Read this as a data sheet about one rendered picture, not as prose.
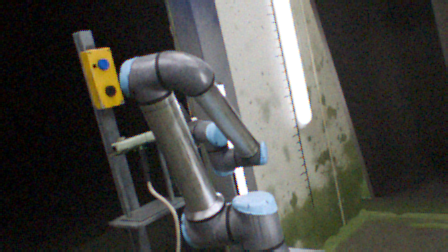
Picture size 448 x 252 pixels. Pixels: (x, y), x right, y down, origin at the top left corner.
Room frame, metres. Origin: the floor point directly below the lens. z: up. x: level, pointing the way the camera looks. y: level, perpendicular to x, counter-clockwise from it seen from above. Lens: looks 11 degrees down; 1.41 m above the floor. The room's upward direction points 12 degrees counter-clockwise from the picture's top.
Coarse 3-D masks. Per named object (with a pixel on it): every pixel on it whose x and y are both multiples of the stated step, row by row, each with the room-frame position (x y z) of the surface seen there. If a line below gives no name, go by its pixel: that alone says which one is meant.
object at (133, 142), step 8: (136, 136) 2.17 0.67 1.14; (144, 136) 2.19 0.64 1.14; (152, 136) 2.22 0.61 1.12; (112, 144) 2.09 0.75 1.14; (120, 144) 2.08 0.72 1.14; (128, 144) 2.11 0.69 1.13; (136, 144) 2.15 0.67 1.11; (120, 152) 2.08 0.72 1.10; (136, 152) 2.17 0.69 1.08; (144, 152) 2.18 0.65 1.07; (144, 160) 2.17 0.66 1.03; (144, 168) 2.16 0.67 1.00; (144, 176) 2.17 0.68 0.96
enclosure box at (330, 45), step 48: (336, 0) 2.67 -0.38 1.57; (384, 0) 2.62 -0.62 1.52; (432, 0) 2.13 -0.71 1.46; (336, 48) 2.59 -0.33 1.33; (384, 48) 2.70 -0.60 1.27; (432, 48) 2.56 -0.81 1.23; (384, 96) 2.79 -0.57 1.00; (432, 96) 2.63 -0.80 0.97; (384, 144) 2.86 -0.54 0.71; (432, 144) 2.72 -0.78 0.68; (384, 192) 2.68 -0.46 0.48; (432, 192) 2.51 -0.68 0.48
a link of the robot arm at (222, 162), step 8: (208, 152) 1.89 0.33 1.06; (216, 152) 1.88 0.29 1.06; (224, 152) 1.89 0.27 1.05; (232, 152) 1.89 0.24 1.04; (216, 160) 1.89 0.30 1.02; (224, 160) 1.88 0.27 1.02; (232, 160) 1.88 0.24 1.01; (216, 168) 1.90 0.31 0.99; (224, 168) 1.89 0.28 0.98; (232, 168) 1.89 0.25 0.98
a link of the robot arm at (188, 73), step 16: (160, 64) 1.46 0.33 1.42; (176, 64) 1.46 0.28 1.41; (192, 64) 1.48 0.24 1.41; (208, 64) 1.54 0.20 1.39; (176, 80) 1.46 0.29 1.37; (192, 80) 1.47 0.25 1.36; (208, 80) 1.50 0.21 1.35; (192, 96) 1.51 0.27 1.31; (208, 96) 1.55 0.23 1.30; (224, 96) 1.63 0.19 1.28; (208, 112) 1.61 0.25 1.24; (224, 112) 1.62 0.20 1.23; (224, 128) 1.68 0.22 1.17; (240, 128) 1.72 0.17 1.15; (240, 144) 1.76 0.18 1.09; (256, 144) 1.83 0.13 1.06; (240, 160) 1.87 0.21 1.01; (256, 160) 1.85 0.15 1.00
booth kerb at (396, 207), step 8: (368, 200) 3.51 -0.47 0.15; (368, 208) 3.52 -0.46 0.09; (376, 208) 3.48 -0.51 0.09; (384, 208) 3.44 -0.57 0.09; (392, 208) 3.40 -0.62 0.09; (400, 208) 3.37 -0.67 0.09; (408, 208) 3.33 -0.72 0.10; (416, 208) 3.29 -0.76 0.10; (424, 208) 3.26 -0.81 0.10; (432, 208) 3.22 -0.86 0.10; (440, 208) 3.19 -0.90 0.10
